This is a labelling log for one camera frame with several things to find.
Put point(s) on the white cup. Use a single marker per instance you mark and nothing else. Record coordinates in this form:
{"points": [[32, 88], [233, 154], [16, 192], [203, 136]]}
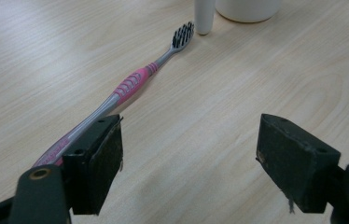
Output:
{"points": [[247, 9]]}

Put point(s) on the pink and grey toothbrush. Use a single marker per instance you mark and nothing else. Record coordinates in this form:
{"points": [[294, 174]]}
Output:
{"points": [[132, 82]]}

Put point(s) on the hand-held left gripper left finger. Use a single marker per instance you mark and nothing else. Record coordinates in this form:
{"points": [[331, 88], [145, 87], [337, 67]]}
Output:
{"points": [[96, 161]]}

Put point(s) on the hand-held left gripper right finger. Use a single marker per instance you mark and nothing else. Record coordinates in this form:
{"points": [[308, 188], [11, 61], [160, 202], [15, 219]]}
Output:
{"points": [[294, 161]]}

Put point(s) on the white slim cylinder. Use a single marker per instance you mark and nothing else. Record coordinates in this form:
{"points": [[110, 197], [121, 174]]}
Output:
{"points": [[204, 15]]}

